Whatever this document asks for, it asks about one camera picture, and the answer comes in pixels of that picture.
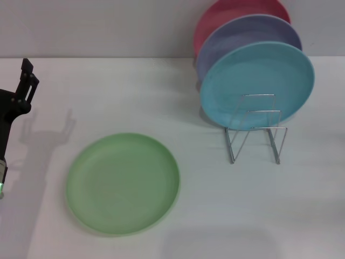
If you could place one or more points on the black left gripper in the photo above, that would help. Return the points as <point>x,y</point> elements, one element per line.
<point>8,108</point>

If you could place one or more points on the green plastic plate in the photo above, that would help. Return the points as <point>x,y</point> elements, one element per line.
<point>126,189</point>

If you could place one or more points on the red plastic plate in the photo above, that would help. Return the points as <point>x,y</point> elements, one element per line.
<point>229,13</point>

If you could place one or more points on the purple plastic plate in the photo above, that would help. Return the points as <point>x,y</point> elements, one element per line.
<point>242,32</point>

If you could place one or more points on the blue plastic plate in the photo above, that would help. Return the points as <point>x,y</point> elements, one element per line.
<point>256,70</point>

